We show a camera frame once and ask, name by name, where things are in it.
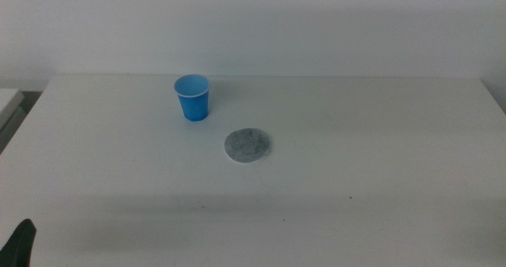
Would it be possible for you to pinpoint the blue plastic cup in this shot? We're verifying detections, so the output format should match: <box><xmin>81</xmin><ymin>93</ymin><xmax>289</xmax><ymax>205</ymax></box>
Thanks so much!
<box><xmin>173</xmin><ymin>73</ymin><xmax>212</xmax><ymax>122</ymax></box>

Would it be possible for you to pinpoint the round grey cup mat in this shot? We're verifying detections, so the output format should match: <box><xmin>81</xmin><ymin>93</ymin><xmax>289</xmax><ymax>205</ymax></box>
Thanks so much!
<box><xmin>224</xmin><ymin>127</ymin><xmax>273</xmax><ymax>164</ymax></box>

